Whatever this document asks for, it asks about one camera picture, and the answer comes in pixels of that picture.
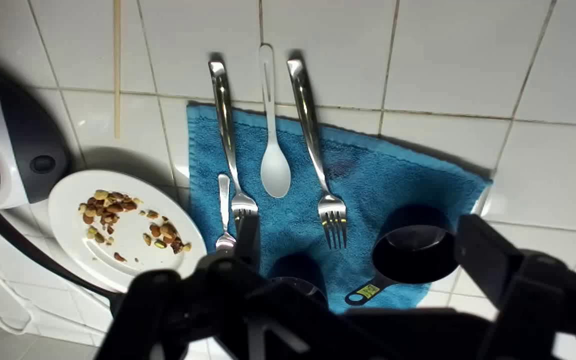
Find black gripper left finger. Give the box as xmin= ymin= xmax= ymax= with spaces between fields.
xmin=95 ymin=248 xmax=270 ymax=360

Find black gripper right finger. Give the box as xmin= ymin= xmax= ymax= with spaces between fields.
xmin=454 ymin=212 xmax=576 ymax=360

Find white round plate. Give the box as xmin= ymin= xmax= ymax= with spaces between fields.
xmin=46 ymin=167 xmax=209 ymax=296

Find brown food crumbs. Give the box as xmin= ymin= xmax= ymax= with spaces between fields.
xmin=76 ymin=188 xmax=195 ymax=264

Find black measuring cup yellow label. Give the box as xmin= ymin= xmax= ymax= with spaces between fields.
xmin=345 ymin=221 xmax=461 ymax=307

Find white plastic spoon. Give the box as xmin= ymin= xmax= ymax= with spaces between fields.
xmin=258 ymin=42 xmax=294 ymax=200

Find large silver fork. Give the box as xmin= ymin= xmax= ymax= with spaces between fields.
xmin=206 ymin=56 xmax=263 ymax=231
xmin=284 ymin=56 xmax=352 ymax=250

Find blue terry towel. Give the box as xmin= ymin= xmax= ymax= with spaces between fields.
xmin=186 ymin=100 xmax=494 ymax=316

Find white drip coffee maker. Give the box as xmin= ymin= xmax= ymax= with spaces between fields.
xmin=0 ymin=61 xmax=126 ymax=336

